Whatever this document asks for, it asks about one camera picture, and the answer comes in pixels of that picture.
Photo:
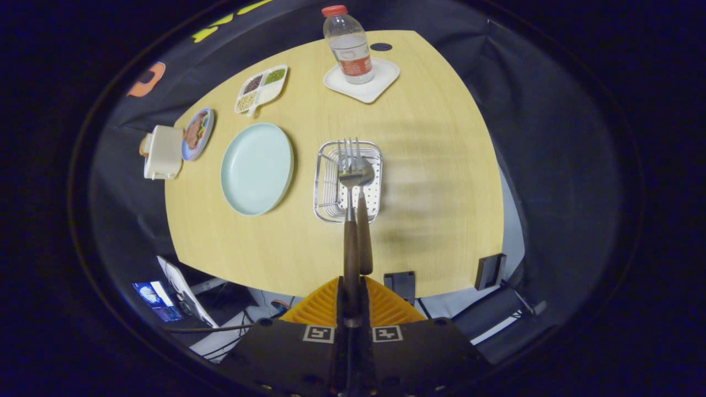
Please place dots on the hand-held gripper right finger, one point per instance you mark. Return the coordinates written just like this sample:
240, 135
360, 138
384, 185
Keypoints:
365, 358

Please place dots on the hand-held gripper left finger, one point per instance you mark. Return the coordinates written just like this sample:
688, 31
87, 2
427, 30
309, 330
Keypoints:
341, 358

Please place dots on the black table clamp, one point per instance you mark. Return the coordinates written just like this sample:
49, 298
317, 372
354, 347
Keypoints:
401, 286
490, 272

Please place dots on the dark furniture piece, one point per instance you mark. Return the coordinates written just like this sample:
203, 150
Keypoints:
491, 317

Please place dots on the laptop screen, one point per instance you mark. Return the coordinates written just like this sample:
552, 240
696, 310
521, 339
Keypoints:
157, 300

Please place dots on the light green round plate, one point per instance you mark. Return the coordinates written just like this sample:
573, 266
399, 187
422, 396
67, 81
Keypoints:
256, 168

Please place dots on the small blue plate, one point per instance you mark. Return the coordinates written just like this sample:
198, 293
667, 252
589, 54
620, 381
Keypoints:
205, 132

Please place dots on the white square coaster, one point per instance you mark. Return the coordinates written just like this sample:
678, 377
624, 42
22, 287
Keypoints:
364, 91

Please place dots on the reddish brown food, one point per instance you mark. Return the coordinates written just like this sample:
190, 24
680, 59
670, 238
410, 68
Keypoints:
193, 135

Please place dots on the white toaster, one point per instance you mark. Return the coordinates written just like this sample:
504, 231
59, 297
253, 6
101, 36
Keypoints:
164, 154

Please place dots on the white divided tray with beans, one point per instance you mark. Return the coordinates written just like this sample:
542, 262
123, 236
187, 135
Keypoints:
273, 91

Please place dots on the brown bread slice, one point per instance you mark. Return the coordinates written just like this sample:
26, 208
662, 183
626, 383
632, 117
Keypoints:
144, 146

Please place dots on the clear bottle with red cap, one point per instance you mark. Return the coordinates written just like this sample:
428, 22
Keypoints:
350, 49

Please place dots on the black table grommet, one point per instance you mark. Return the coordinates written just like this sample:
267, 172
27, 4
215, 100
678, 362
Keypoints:
381, 47

